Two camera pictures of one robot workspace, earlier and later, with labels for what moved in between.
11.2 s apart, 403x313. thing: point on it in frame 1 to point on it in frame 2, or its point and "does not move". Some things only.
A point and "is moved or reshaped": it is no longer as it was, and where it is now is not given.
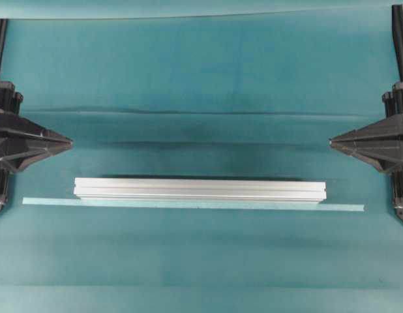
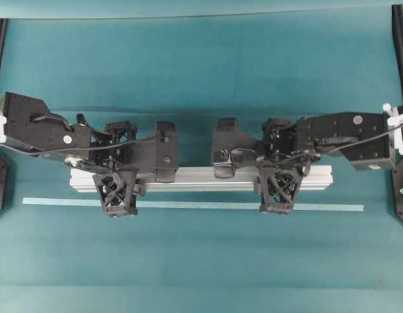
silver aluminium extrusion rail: x=197 y=188 is moved or reshaped
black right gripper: x=394 y=129 to x=280 y=163
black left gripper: x=12 y=129 to x=112 y=146
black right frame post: x=401 y=30 does not move
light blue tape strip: x=295 y=205 does not move
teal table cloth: x=240 y=96 does not move
